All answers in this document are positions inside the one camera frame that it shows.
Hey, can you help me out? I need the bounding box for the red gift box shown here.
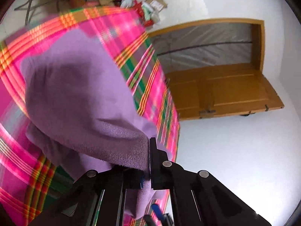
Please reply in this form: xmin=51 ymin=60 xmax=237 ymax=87
xmin=131 ymin=0 xmax=154 ymax=27

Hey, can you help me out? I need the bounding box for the pink plaid bed sheet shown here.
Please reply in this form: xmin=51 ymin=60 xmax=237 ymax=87
xmin=1 ymin=7 xmax=180 ymax=225

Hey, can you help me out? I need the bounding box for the brown wooden door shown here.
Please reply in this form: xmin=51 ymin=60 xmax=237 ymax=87
xmin=166 ymin=63 xmax=284 ymax=120

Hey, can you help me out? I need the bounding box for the purple fleece garment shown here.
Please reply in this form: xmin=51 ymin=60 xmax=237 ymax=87
xmin=20 ymin=30 xmax=163 ymax=219

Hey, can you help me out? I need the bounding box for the plastic wrapped mattress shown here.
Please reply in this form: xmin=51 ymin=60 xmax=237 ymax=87
xmin=150 ymin=23 xmax=252 ymax=73

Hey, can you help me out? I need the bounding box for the cardboard box with label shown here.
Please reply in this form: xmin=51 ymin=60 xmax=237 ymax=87
xmin=145 ymin=0 xmax=167 ymax=12

